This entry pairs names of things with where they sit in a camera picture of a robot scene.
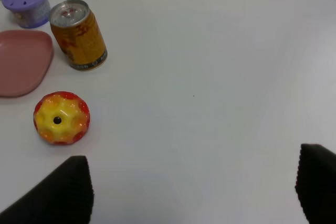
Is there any purple air freshener jar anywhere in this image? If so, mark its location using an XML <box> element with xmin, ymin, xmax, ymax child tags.
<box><xmin>2</xmin><ymin>0</ymin><xmax>50</xmax><ymax>29</ymax></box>

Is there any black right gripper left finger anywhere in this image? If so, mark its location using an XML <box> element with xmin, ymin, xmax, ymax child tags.
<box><xmin>1</xmin><ymin>156</ymin><xmax>94</xmax><ymax>223</ymax></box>

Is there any gold energy drink can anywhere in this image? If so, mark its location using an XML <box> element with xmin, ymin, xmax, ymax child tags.
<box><xmin>49</xmin><ymin>0</ymin><xmax>108</xmax><ymax>71</ymax></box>

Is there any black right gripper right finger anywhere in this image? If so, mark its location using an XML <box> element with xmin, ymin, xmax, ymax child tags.
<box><xmin>295</xmin><ymin>144</ymin><xmax>335</xmax><ymax>223</ymax></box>

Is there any red yellow toy apple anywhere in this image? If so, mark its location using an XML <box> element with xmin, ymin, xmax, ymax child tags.
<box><xmin>33</xmin><ymin>91</ymin><xmax>90</xmax><ymax>145</ymax></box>

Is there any pink square plate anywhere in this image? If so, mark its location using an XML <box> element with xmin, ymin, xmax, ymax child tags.
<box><xmin>1</xmin><ymin>30</ymin><xmax>54</xmax><ymax>98</ymax></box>

